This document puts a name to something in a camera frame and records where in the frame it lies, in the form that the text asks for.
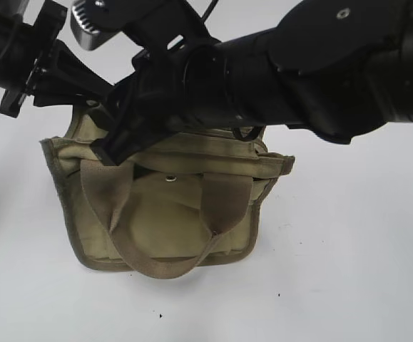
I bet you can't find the olive yellow canvas bag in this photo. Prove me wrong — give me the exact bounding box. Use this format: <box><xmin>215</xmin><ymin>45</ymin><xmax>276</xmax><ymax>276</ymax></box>
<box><xmin>41</xmin><ymin>108</ymin><xmax>295</xmax><ymax>279</ymax></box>

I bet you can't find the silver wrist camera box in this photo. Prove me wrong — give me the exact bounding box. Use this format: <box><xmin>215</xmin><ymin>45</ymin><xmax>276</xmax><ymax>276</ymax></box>
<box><xmin>70</xmin><ymin>0</ymin><xmax>118</xmax><ymax>51</ymax></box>

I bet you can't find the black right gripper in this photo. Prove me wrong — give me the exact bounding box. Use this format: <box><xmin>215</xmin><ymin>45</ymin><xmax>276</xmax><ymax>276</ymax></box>
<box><xmin>86</xmin><ymin>0</ymin><xmax>243</xmax><ymax>167</ymax></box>

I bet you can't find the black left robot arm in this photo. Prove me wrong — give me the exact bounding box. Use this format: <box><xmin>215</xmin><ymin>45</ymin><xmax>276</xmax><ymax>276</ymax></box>
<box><xmin>0</xmin><ymin>1</ymin><xmax>112</xmax><ymax>118</ymax></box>

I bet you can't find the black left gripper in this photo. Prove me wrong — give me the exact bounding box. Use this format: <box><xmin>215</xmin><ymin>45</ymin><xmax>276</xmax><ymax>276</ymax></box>
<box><xmin>0</xmin><ymin>3</ymin><xmax>113</xmax><ymax>117</ymax></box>

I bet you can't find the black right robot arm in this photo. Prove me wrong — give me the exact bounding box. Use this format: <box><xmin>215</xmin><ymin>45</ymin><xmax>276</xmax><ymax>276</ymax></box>
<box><xmin>86</xmin><ymin>1</ymin><xmax>413</xmax><ymax>165</ymax></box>

